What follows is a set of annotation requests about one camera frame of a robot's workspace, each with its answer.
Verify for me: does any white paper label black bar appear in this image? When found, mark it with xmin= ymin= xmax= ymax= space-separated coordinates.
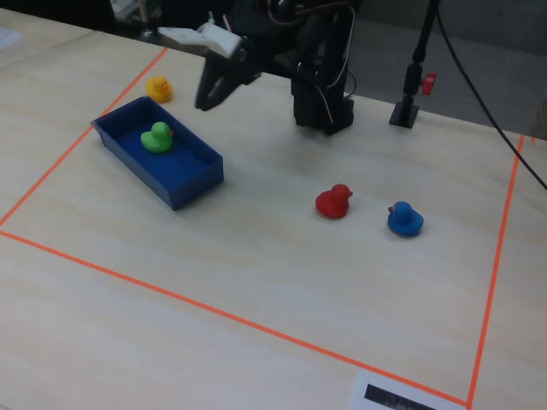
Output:
xmin=349 ymin=369 xmax=468 ymax=410

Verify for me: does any grey furniture leg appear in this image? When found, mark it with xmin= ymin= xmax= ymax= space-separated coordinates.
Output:
xmin=137 ymin=0 xmax=158 ymax=39

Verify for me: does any blue plastic box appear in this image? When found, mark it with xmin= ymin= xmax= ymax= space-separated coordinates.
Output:
xmin=90 ymin=96 xmax=225 ymax=212

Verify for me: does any brown clothed person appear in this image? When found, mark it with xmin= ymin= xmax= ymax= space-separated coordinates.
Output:
xmin=527 ymin=97 xmax=547 ymax=140

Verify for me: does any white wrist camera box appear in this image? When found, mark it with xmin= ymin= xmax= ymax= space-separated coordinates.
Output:
xmin=156 ymin=23 xmax=244 ymax=60

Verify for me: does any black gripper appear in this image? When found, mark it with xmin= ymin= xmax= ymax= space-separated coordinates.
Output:
xmin=194 ymin=6 xmax=303 ymax=112

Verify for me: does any red rubber duck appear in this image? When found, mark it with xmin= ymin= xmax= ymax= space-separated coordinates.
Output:
xmin=315 ymin=184 xmax=355 ymax=220

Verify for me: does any long black cable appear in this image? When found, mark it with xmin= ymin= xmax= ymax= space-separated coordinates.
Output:
xmin=433 ymin=8 xmax=547 ymax=191

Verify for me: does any green rubber duck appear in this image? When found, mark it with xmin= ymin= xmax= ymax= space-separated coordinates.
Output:
xmin=140 ymin=121 xmax=175 ymax=155

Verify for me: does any orange tape strip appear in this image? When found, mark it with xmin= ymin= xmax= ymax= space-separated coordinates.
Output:
xmin=466 ymin=134 xmax=526 ymax=407
xmin=0 ymin=46 xmax=169 ymax=227
xmin=0 ymin=230 xmax=470 ymax=407

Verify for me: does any black camera stand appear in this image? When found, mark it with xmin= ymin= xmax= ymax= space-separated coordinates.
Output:
xmin=388 ymin=0 xmax=442 ymax=128

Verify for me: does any blue rubber duck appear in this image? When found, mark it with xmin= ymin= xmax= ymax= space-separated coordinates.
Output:
xmin=386 ymin=201 xmax=426 ymax=239

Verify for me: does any yellow rubber duck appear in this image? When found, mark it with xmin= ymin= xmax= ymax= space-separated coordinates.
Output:
xmin=145 ymin=75 xmax=174 ymax=104

